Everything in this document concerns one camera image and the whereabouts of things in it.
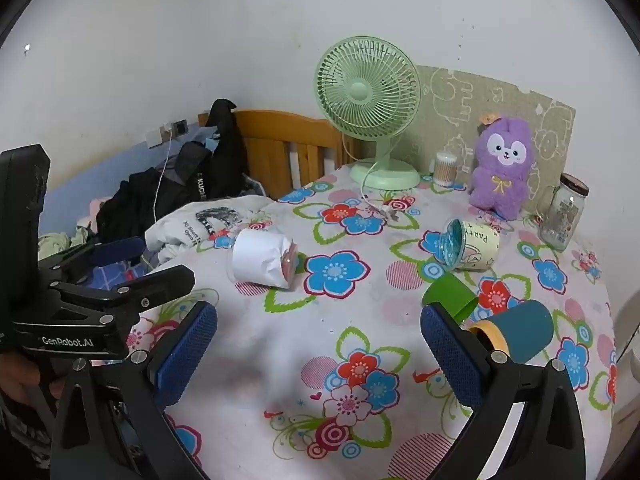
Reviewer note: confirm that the black clothing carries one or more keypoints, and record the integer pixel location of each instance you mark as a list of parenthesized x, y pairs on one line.
[(130, 200)]

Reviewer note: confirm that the black bag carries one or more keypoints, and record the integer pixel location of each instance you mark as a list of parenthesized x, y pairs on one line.
[(225, 150)]

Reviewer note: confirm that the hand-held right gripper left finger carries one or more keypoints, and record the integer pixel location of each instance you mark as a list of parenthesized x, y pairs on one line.
[(184, 355)]

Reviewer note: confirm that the black clothes pile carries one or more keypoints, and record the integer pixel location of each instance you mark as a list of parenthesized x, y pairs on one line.
[(90, 180)]

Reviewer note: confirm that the cream printed cup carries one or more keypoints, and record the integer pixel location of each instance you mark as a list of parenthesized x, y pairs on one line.
[(480, 247)]

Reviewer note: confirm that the blue plaid cloth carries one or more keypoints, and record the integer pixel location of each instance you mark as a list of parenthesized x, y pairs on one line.
[(131, 272)]

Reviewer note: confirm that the cotton swab container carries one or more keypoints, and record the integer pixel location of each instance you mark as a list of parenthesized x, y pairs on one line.
[(445, 170)]

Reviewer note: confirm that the glass jar mug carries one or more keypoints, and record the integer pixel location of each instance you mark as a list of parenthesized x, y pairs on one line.
[(562, 220)]

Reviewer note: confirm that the elephant print board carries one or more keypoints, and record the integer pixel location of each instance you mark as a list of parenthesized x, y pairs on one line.
[(450, 105)]

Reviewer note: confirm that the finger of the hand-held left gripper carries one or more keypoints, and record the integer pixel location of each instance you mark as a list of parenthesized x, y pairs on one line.
[(120, 250), (150, 287)]

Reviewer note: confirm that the floral tablecloth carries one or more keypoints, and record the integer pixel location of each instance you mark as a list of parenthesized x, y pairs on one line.
[(300, 335)]

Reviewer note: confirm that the person's left hand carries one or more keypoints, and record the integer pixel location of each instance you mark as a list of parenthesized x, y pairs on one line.
[(22, 377)]

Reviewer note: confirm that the green desk fan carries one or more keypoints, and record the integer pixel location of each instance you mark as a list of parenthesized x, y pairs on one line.
[(362, 92)]

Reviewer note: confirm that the wooden bed headboard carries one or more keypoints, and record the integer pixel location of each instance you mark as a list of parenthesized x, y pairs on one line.
[(270, 155)]

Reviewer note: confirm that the white printed shirt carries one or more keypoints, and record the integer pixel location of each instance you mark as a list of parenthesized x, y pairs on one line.
[(175, 232)]

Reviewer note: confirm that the green cup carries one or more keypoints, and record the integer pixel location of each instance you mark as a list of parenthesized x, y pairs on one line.
[(450, 292)]

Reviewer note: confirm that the wall socket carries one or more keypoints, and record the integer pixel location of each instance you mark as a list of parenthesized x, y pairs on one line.
[(167, 132)]

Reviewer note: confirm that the clear cup with white paper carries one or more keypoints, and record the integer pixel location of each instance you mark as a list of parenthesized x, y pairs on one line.
[(260, 257)]

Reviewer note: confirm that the purple plush toy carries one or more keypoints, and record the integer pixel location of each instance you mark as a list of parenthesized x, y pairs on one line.
[(500, 180)]

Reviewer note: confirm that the light green cloth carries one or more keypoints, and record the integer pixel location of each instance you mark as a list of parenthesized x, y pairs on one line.
[(55, 245)]

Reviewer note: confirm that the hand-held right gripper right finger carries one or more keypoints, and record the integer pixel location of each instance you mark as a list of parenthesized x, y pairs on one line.
[(450, 360)]

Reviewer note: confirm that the teal cup with yellow rim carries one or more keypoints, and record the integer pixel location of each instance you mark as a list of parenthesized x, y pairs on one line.
[(525, 330)]

